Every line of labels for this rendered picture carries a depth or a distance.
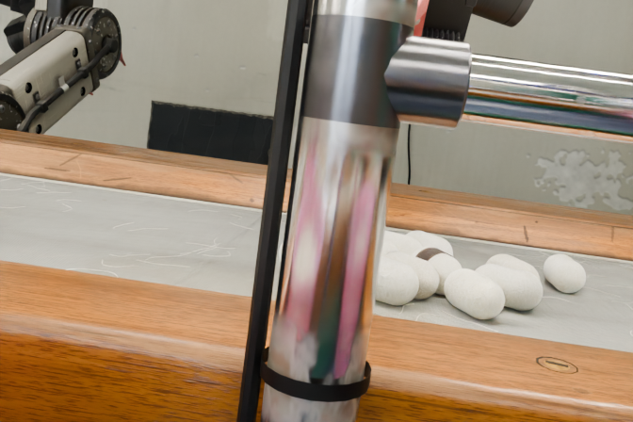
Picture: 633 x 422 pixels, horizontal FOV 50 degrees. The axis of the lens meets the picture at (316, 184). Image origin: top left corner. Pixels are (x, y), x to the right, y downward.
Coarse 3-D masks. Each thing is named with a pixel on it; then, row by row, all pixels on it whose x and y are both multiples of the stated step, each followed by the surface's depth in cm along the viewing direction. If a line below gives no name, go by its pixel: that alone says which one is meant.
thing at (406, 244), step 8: (384, 232) 40; (392, 232) 40; (384, 240) 39; (392, 240) 39; (400, 240) 39; (408, 240) 39; (416, 240) 39; (400, 248) 38; (408, 248) 38; (416, 248) 39
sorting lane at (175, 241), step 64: (0, 192) 47; (64, 192) 50; (128, 192) 54; (0, 256) 32; (64, 256) 34; (128, 256) 35; (192, 256) 37; (256, 256) 39; (576, 256) 52; (448, 320) 31; (512, 320) 33; (576, 320) 34
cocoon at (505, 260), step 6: (492, 258) 38; (498, 258) 38; (504, 258) 38; (510, 258) 37; (516, 258) 38; (498, 264) 37; (504, 264) 37; (510, 264) 37; (516, 264) 36; (522, 264) 36; (528, 264) 37; (528, 270) 36; (534, 270) 36
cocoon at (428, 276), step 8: (384, 256) 35; (392, 256) 35; (400, 256) 35; (408, 256) 35; (408, 264) 34; (416, 264) 34; (424, 264) 34; (416, 272) 33; (424, 272) 33; (432, 272) 34; (424, 280) 33; (432, 280) 33; (424, 288) 33; (432, 288) 34; (416, 296) 34; (424, 296) 34
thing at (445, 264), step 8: (424, 248) 37; (440, 256) 35; (448, 256) 35; (432, 264) 35; (440, 264) 35; (448, 264) 35; (456, 264) 35; (440, 272) 35; (448, 272) 35; (440, 280) 35; (440, 288) 35
